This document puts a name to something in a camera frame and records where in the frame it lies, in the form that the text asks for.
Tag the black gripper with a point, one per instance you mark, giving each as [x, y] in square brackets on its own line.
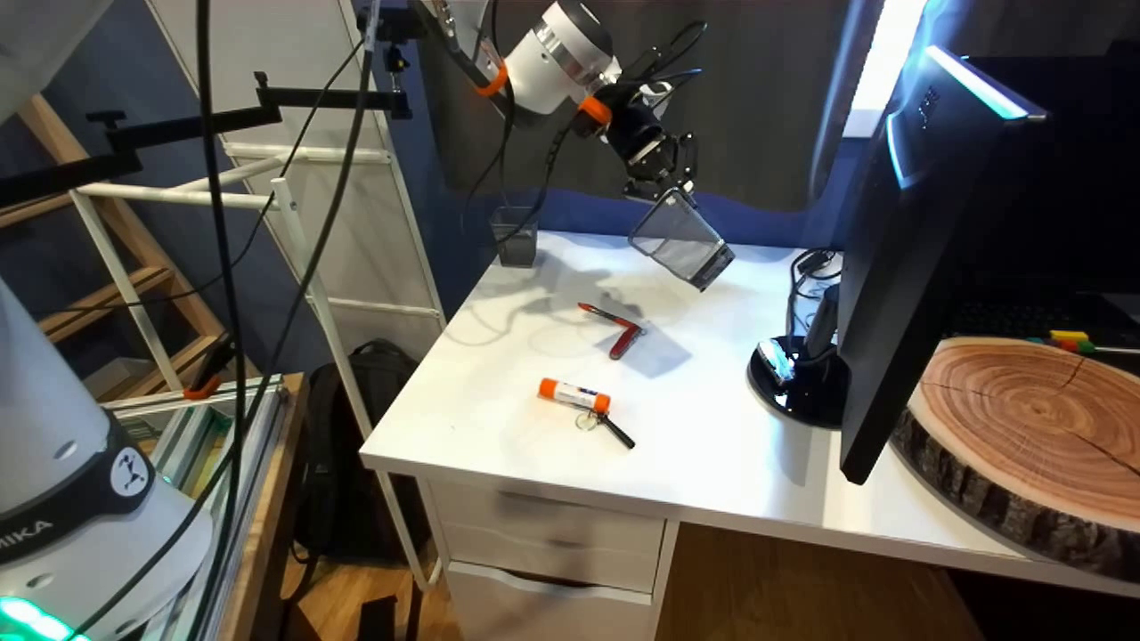
[655, 137]

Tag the gray mesh pen holder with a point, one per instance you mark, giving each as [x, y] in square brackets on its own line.
[686, 242]

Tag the red pen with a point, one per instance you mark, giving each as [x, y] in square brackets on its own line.
[606, 315]

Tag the red pocket knife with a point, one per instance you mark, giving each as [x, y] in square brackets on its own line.
[624, 342]

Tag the black pen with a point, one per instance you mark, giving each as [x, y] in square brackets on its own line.
[616, 432]

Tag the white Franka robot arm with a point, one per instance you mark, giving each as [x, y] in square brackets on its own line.
[557, 55]

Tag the dark gray curtain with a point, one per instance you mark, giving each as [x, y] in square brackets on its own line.
[736, 106]

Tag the black computer monitor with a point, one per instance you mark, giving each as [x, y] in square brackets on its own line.
[913, 260]
[1071, 190]

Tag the white desk drawer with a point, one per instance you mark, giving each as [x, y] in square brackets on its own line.
[547, 536]
[547, 609]

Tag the colourful toy block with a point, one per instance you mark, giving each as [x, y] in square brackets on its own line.
[1071, 340]

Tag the black backpack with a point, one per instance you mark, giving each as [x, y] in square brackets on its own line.
[349, 464]

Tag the round wood slice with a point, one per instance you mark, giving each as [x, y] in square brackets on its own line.
[1035, 438]

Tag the wooden side cabinet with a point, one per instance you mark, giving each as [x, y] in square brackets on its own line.
[267, 521]

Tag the wooden shelf rack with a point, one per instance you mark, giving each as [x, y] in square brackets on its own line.
[118, 295]

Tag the white ladder shelf frame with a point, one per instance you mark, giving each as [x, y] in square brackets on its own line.
[358, 190]

